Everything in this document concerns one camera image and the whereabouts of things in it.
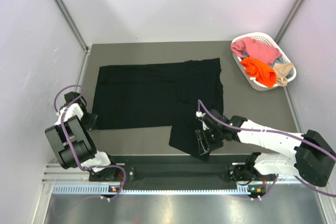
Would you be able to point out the black t shirt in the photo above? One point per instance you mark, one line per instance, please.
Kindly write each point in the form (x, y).
(139, 96)

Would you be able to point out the beige garment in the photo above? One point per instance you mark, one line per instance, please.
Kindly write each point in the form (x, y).
(282, 70)

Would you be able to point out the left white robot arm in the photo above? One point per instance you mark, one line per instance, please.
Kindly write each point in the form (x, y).
(74, 119)

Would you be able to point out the orange t shirt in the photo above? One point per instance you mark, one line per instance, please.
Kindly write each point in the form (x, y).
(263, 73)

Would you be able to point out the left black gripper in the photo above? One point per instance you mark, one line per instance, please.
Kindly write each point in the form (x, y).
(92, 124)

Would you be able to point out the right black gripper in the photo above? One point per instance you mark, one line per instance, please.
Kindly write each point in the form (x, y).
(206, 146)

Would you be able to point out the aluminium frame rail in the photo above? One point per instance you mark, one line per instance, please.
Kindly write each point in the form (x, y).
(75, 175)

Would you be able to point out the grey slotted cable duct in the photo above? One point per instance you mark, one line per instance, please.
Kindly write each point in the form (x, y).
(105, 189)

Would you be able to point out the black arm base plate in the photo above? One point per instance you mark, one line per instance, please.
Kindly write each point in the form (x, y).
(229, 168)

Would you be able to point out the light blue garment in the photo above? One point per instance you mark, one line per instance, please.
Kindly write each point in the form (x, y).
(278, 60)

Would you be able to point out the pink t shirt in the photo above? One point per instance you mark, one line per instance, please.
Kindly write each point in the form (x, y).
(249, 47)

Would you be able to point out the white laundry basket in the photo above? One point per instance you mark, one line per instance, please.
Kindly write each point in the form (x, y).
(266, 39)

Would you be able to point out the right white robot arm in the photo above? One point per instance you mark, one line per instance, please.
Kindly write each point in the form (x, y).
(306, 155)

